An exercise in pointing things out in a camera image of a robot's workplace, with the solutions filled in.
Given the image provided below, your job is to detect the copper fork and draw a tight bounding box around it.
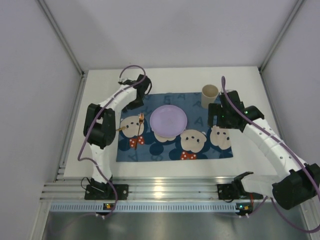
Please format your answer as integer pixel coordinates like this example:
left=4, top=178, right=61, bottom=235
left=134, top=112, right=145, bottom=150

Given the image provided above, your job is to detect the beige cup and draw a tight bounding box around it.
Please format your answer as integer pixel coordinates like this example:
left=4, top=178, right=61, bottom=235
left=201, top=84, right=220, bottom=109

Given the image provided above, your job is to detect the purple plastic plate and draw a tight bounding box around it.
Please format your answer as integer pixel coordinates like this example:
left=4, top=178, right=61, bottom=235
left=149, top=104, right=188, bottom=138

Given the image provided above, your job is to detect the gold spoon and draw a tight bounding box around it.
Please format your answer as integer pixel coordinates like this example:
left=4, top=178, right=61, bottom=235
left=117, top=126, right=127, bottom=131

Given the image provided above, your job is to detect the blue cartoon bear placemat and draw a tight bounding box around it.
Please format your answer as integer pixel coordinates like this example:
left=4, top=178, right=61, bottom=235
left=116, top=92, right=233, bottom=163

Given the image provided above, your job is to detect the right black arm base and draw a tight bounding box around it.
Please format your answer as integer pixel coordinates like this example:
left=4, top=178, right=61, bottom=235
left=217, top=183, right=250, bottom=202

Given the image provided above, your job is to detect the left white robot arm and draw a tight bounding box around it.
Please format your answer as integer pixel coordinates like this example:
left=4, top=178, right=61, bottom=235
left=78, top=74, right=152, bottom=185

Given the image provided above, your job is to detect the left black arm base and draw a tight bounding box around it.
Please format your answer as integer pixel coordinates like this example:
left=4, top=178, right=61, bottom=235
left=84, top=184, right=129, bottom=201

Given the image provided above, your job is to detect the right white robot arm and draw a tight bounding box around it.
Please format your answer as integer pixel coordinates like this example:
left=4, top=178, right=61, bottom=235
left=207, top=90, right=320, bottom=210

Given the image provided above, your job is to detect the aluminium mounting rail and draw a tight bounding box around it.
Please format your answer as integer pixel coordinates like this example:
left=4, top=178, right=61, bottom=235
left=40, top=176, right=233, bottom=202

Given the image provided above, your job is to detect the slotted cable duct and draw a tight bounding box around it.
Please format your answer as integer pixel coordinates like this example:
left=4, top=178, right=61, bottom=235
left=49, top=202, right=258, bottom=213

